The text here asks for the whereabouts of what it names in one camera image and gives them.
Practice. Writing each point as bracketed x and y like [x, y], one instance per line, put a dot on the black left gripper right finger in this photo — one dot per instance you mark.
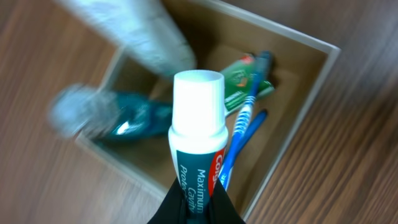
[221, 210]

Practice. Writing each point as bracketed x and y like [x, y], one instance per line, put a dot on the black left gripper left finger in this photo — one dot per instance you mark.
[173, 209]

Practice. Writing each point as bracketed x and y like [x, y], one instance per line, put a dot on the green toothpaste tube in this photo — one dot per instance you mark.
[198, 135]

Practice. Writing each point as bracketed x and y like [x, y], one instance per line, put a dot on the blue disposable razor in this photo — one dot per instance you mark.
[237, 144]

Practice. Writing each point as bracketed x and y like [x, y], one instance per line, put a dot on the blue mouthwash bottle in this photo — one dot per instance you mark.
[107, 115]

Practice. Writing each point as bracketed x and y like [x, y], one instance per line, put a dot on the green soap box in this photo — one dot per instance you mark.
[238, 78]

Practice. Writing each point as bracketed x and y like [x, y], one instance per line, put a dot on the blue and white toothbrush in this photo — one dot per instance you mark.
[244, 117]

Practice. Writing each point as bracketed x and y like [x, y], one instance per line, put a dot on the white lotion tube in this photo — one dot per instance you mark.
[142, 28]

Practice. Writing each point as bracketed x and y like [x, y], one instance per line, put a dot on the white cardboard box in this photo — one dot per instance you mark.
[219, 34]

